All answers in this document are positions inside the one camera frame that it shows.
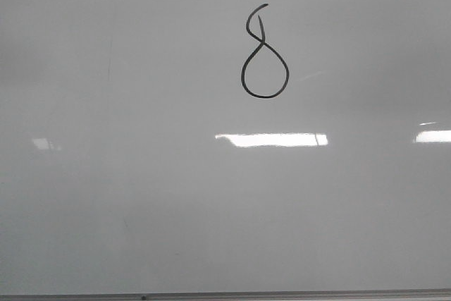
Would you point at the white glossy whiteboard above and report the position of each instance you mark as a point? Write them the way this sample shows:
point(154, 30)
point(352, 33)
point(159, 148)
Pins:
point(182, 146)

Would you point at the grey aluminium whiteboard frame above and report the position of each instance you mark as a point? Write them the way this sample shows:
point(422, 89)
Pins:
point(408, 294)

